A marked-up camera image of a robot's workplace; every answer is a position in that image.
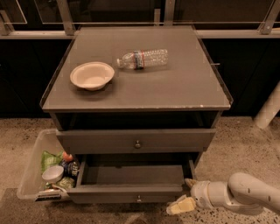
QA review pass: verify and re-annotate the grey drawer cabinet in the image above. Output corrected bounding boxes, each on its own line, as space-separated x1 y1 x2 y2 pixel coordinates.
39 24 235 165

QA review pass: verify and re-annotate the grey drawer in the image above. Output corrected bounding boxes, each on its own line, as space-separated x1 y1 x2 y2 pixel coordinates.
67 161 189 204
56 129 216 155

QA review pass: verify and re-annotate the small white cup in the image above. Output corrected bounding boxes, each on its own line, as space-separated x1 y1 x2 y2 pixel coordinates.
42 165 64 183

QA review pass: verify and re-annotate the dark blue snack bag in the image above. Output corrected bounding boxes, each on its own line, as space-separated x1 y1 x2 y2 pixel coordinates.
59 160 79 177

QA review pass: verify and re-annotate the small green snack packet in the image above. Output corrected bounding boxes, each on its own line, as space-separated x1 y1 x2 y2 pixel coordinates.
56 177 75 189

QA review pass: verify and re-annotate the white paper bowl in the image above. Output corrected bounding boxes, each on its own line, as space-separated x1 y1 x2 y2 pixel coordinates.
70 62 115 91

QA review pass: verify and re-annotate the grey top drawer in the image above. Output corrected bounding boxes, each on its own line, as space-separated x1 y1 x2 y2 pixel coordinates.
56 129 216 155

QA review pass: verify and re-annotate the metal railing frame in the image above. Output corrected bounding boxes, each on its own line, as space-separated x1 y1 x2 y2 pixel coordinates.
0 0 280 39

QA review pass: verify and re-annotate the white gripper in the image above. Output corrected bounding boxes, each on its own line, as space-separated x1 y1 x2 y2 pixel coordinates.
166 178 228 215

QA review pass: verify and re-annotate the green chip bag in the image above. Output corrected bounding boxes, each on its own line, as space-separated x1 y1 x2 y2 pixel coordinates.
41 150 63 172

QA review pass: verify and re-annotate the clear plastic water bottle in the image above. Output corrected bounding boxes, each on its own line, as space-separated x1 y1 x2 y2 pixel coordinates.
116 49 168 70

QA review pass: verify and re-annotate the clear plastic storage bin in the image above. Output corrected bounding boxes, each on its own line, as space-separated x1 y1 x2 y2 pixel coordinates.
17 129 70 201

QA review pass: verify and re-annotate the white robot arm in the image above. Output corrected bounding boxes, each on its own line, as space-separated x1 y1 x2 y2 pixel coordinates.
166 87 280 215

